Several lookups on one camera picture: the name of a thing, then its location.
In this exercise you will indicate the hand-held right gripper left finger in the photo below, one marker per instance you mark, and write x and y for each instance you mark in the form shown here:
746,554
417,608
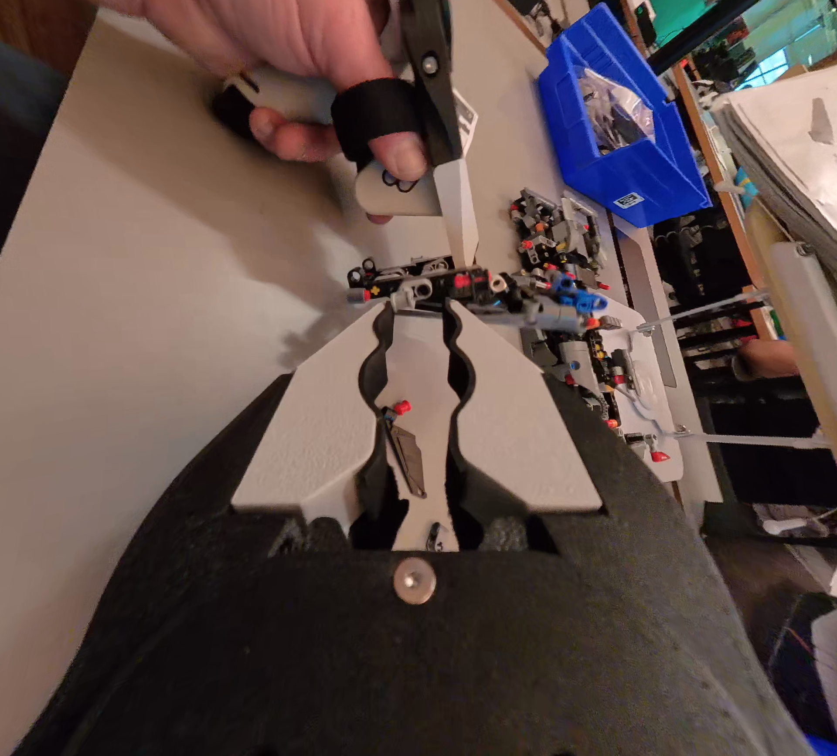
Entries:
307,422

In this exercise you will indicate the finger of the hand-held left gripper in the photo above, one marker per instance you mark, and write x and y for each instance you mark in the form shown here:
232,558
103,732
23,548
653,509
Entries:
458,213

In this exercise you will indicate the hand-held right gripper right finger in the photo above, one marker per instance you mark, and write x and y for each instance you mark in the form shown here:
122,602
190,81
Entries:
523,422

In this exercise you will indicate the small black lego subassembly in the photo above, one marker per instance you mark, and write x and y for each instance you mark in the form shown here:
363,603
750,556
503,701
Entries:
458,292

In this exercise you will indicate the black lego panel piece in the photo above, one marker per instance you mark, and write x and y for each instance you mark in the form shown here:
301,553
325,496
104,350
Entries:
405,455

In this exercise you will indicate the red lego pin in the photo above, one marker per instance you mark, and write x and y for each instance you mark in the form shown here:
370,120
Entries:
401,407

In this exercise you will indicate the large lego car chassis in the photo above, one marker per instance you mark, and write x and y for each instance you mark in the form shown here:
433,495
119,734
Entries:
562,233

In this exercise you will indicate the small dark lego pin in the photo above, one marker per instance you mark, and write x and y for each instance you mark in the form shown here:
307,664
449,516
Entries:
433,537

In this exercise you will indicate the white book stand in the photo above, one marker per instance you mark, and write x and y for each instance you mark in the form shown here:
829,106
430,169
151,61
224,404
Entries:
660,377

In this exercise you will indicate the blue parts bin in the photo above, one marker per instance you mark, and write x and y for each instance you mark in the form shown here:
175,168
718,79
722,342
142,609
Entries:
621,135

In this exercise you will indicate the clear plastic bag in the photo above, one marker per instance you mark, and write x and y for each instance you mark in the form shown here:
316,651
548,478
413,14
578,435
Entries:
614,106

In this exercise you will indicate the open instruction booklet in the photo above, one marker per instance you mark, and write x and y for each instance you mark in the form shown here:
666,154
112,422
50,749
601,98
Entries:
784,141

